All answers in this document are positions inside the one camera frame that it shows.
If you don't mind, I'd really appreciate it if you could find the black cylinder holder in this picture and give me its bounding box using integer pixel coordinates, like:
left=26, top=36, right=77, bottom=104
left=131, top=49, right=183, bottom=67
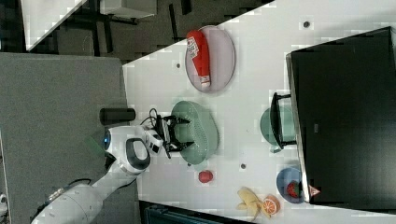
left=99, top=108, right=135, bottom=125

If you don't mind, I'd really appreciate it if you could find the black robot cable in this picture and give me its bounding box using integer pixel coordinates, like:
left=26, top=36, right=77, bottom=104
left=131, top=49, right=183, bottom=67
left=139, top=107, right=161, bottom=129

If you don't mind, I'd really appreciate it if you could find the blue cup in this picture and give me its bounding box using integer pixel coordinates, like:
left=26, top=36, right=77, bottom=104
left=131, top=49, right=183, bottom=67
left=276, top=167, right=304, bottom=203

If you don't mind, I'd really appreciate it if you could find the peeled banana toy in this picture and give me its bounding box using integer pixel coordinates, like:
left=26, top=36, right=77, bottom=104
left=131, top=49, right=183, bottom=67
left=236, top=187, right=262, bottom=221

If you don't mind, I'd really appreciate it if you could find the red ketchup bottle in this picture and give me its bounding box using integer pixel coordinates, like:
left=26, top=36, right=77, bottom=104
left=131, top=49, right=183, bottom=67
left=187, top=30, right=211, bottom=89

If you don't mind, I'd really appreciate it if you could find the green spatula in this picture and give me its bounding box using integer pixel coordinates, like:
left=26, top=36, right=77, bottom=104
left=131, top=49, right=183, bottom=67
left=85, top=134, right=106, bottom=157

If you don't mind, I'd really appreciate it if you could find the green oval strainer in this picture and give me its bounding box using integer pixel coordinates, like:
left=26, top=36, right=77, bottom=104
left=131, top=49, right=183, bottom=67
left=171, top=101, right=219, bottom=167

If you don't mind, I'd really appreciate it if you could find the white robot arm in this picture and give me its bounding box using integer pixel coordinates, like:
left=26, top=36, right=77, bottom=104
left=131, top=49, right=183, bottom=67
left=31, top=116, right=191, bottom=224

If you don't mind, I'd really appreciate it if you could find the red strawberry toy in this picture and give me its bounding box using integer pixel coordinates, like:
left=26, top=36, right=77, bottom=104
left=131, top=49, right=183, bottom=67
left=287, top=181, right=300, bottom=198

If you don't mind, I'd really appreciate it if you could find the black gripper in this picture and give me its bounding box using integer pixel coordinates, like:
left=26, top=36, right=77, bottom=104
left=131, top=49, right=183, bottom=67
left=155, top=115, right=193, bottom=158

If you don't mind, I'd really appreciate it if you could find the green mug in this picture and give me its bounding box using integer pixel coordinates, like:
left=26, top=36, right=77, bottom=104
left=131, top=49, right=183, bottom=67
left=261, top=106, right=296, bottom=153

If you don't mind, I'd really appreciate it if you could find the black toaster oven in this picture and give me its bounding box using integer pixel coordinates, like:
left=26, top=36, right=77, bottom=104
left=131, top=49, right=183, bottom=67
left=286, top=27, right=396, bottom=214

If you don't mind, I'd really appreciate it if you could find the red round fruit toy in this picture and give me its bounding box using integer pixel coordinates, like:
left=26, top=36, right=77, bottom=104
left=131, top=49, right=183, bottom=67
left=198, top=171, right=213, bottom=183

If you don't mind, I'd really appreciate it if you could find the orange slice toy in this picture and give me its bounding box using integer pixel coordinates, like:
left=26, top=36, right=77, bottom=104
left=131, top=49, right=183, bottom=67
left=262, top=194, right=280, bottom=217

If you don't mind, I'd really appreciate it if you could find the grey round plate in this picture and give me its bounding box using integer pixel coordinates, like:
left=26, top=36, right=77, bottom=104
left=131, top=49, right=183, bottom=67
left=185, top=25, right=235, bottom=93

